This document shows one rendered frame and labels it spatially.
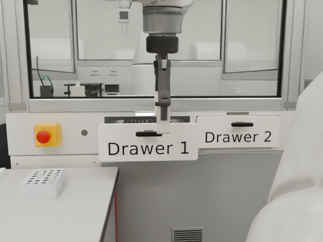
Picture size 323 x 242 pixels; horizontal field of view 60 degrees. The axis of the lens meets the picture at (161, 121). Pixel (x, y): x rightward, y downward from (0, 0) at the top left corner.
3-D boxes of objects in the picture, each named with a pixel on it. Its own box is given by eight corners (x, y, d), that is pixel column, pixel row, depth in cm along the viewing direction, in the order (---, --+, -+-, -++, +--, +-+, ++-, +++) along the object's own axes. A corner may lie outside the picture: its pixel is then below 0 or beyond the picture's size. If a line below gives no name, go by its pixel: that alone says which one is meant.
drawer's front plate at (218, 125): (278, 147, 99) (280, 116, 97) (197, 148, 97) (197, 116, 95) (276, 145, 101) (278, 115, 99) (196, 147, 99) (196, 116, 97)
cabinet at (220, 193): (288, 343, 113) (303, 150, 101) (25, 360, 106) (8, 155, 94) (221, 223, 207) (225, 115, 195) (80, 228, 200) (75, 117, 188)
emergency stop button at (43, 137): (49, 143, 87) (48, 131, 87) (35, 144, 87) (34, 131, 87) (52, 141, 90) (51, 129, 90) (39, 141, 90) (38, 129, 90)
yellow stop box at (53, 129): (56, 147, 90) (55, 125, 89) (33, 147, 90) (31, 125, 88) (61, 143, 95) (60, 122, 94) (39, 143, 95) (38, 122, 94)
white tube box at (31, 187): (56, 197, 71) (55, 183, 70) (20, 199, 69) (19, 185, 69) (65, 180, 83) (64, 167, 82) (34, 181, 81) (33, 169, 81)
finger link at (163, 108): (167, 96, 61) (168, 100, 58) (167, 118, 63) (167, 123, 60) (160, 96, 61) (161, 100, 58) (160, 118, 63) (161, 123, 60)
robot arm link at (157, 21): (180, 10, 67) (179, 36, 69) (142, 9, 66) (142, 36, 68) (185, 7, 58) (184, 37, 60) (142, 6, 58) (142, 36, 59)
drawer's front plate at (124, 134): (197, 160, 83) (198, 123, 81) (98, 162, 81) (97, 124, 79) (196, 158, 85) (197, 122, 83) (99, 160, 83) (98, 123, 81)
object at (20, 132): (299, 150, 101) (302, 110, 99) (8, 155, 94) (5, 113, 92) (223, 115, 195) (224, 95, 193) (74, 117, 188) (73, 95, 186)
